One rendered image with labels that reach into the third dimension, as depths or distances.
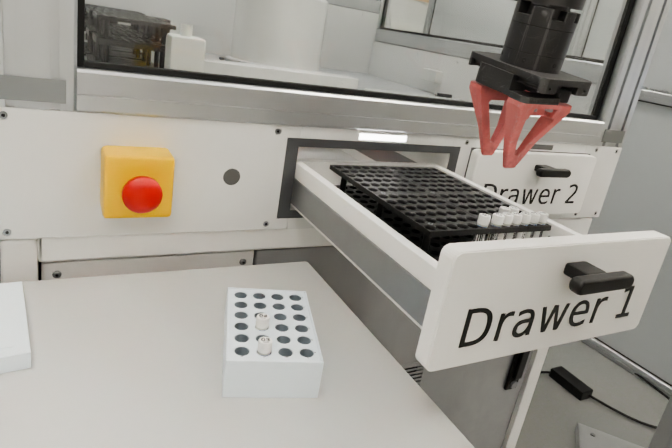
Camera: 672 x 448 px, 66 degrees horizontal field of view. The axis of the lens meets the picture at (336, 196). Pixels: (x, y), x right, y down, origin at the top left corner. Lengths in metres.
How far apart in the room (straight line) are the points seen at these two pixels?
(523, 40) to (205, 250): 0.45
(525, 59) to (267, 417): 0.38
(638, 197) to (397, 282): 1.86
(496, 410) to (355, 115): 0.80
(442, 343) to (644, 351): 1.96
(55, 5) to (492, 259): 0.48
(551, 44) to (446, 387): 0.77
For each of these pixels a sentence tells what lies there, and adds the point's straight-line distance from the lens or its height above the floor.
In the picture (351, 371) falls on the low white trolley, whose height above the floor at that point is 0.76.
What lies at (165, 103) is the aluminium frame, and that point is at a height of 0.96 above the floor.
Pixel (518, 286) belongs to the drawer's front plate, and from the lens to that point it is 0.47.
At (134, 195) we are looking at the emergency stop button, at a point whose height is 0.88.
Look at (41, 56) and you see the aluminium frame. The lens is 0.61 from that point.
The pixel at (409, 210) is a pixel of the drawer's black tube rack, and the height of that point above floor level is 0.90.
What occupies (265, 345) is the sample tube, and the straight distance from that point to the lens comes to 0.47.
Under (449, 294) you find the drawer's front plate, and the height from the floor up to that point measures 0.89.
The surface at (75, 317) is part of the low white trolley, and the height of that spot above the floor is 0.76.
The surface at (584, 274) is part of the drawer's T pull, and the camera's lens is 0.50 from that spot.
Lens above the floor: 1.07
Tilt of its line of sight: 18 degrees down
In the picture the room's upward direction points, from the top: 10 degrees clockwise
